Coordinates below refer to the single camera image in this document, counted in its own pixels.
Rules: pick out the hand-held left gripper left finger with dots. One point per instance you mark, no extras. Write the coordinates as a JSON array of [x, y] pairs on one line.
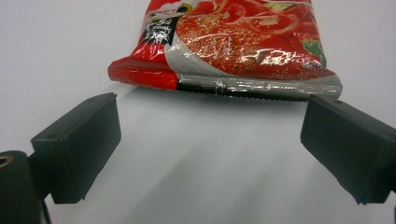
[[77, 146]]

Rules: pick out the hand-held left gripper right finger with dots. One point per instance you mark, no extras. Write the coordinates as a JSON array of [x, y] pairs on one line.
[[351, 146]]

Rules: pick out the red instant noodle packet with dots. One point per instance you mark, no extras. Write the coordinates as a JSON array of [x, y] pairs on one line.
[[236, 46]]

